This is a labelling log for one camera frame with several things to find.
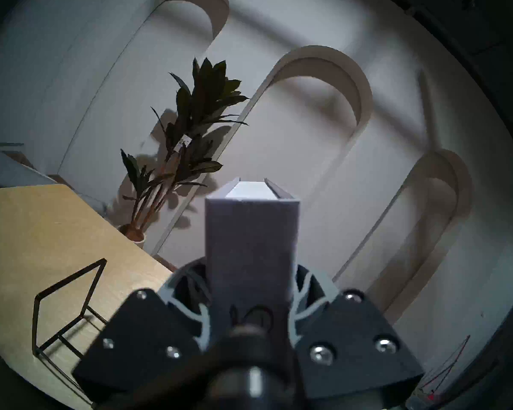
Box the tall potted leafy plant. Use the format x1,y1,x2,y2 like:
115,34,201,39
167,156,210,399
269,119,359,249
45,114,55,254
120,58,249,247

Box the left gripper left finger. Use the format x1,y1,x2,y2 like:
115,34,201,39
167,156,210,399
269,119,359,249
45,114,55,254
72,258,212,403

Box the black wire book stand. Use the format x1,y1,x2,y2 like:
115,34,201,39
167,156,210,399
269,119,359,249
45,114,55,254
32,258,109,392

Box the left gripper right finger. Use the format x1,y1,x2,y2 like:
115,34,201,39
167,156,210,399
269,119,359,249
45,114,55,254
289,264,424,403

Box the white Discontent book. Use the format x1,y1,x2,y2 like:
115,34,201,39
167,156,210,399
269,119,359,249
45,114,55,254
204,177,301,328

